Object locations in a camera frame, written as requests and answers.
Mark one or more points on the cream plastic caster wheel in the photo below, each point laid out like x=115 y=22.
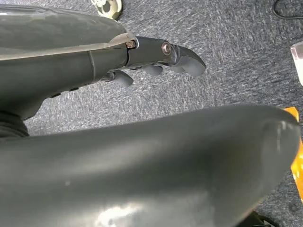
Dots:
x=109 y=7

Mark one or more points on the ribbed grey left arm sleeve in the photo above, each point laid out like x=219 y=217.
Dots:
x=10 y=127

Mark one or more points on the orange plastic object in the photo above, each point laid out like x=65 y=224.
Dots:
x=298 y=169

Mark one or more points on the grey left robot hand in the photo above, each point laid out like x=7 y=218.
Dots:
x=59 y=69

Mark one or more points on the black base part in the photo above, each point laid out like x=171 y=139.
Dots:
x=254 y=221

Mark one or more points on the white box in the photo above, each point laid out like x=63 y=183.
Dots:
x=298 y=61

